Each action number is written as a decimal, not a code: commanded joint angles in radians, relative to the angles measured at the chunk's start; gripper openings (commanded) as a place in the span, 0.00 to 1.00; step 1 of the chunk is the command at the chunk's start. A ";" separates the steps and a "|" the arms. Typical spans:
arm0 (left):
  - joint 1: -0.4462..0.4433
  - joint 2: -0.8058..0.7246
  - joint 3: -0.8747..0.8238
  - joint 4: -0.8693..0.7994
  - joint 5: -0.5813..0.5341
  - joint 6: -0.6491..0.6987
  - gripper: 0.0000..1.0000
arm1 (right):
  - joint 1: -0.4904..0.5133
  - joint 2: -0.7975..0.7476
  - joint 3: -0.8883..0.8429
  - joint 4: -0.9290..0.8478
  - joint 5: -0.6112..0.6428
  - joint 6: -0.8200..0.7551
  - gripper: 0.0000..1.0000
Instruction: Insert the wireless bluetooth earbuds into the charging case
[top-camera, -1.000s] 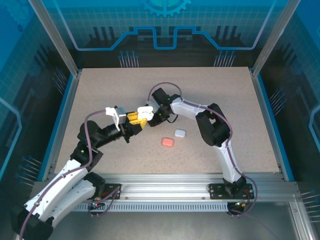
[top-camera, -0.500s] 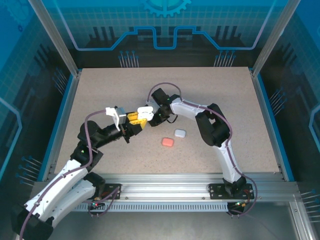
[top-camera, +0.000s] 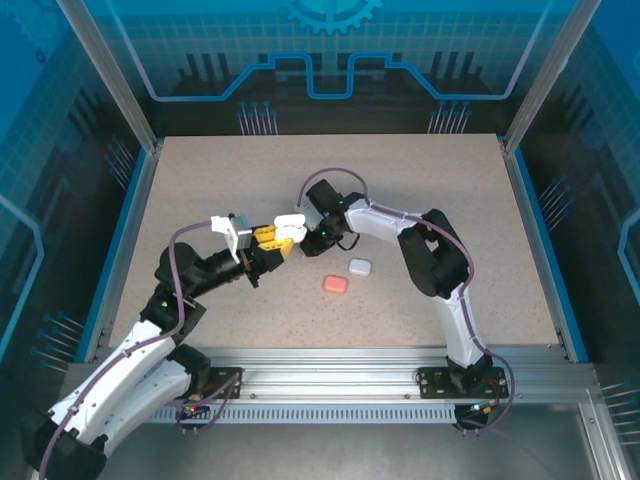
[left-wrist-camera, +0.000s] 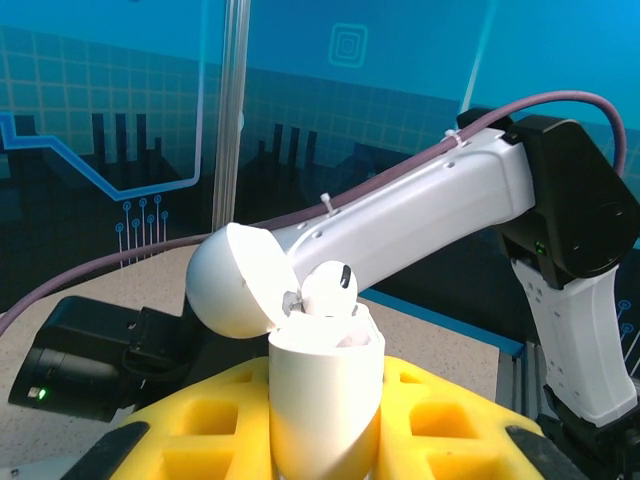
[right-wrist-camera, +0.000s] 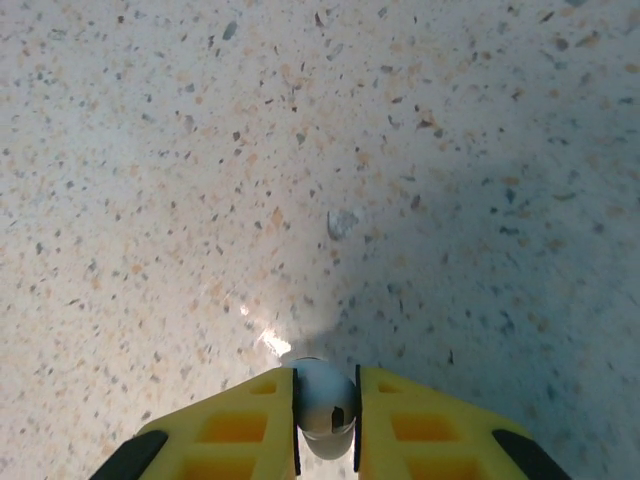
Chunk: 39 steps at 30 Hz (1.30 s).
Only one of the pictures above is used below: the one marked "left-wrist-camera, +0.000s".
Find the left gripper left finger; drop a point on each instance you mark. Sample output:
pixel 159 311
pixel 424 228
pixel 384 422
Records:
pixel 200 425

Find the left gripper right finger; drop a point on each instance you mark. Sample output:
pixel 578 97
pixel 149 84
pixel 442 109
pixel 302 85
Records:
pixel 450 425

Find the white earbud charging case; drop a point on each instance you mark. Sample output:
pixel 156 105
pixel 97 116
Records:
pixel 325 390

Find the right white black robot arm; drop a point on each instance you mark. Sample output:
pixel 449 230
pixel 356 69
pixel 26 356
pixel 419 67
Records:
pixel 425 200

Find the aluminium frame post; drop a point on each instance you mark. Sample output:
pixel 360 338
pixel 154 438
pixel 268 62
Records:
pixel 231 100

